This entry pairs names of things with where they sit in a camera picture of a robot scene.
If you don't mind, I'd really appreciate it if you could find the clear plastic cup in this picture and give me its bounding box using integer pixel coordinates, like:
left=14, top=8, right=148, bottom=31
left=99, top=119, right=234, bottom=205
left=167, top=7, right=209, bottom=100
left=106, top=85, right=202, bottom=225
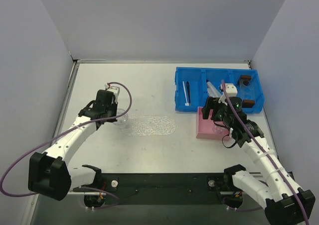
left=113, top=109, right=129, bottom=127
left=214, top=124, right=229, bottom=136

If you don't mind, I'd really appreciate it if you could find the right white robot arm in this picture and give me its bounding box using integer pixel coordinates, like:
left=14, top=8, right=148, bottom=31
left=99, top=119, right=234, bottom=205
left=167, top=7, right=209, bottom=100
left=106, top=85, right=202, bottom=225
left=201, top=97, right=316, bottom=225

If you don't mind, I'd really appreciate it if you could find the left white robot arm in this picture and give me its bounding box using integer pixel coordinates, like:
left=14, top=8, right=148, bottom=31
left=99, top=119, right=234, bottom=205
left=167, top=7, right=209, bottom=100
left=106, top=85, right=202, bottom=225
left=28, top=86, right=120, bottom=201

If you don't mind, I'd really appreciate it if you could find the white toothpaste tube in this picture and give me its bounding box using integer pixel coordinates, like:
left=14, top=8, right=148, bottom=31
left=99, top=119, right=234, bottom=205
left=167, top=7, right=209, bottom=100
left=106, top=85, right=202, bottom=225
left=206, top=80, right=221, bottom=98

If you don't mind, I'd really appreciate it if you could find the white toothbrush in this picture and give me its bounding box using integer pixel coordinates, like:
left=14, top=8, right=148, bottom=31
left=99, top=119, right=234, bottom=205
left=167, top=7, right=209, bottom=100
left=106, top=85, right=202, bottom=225
left=182, top=81, right=189, bottom=106

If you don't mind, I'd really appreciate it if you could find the black toothbrush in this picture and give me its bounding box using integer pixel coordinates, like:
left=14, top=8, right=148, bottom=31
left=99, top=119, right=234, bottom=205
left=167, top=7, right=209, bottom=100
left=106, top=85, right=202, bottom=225
left=186, top=81, right=191, bottom=106

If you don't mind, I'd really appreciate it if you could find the clear textured oval tray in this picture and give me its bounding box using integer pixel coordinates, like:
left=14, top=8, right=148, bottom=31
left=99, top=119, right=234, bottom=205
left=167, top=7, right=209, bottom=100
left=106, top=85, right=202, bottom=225
left=120, top=115, right=176, bottom=136

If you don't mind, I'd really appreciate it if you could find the pink plastic box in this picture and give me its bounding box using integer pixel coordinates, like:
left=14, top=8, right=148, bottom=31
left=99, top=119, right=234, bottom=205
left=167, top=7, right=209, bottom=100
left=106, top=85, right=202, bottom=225
left=196, top=107, right=230, bottom=141

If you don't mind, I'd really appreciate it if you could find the blue compartment bin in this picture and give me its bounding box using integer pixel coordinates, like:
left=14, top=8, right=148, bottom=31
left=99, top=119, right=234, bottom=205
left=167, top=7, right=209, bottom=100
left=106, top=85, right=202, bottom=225
left=174, top=67, right=265, bottom=113

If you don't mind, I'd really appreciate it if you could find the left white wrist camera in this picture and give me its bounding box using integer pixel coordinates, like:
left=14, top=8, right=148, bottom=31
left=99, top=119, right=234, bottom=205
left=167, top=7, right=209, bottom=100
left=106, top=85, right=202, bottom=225
left=105, top=84, right=120, bottom=104

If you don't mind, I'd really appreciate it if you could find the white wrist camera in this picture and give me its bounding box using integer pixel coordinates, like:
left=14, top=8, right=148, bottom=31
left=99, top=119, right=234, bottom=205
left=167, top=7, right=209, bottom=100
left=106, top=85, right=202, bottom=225
left=218, top=83, right=238, bottom=104
left=105, top=84, right=120, bottom=104

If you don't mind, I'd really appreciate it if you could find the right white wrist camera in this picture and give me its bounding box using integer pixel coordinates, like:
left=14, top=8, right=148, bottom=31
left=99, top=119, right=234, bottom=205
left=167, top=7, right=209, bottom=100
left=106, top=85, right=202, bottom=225
left=218, top=83, right=238, bottom=104

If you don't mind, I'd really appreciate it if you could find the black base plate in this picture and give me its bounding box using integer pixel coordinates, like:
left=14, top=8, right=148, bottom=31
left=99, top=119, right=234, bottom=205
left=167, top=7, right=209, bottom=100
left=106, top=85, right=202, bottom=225
left=83, top=172, right=244, bottom=211

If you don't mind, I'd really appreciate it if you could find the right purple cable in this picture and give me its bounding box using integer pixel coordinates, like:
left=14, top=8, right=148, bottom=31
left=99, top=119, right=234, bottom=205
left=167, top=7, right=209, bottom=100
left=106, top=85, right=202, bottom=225
left=221, top=79, right=310, bottom=225

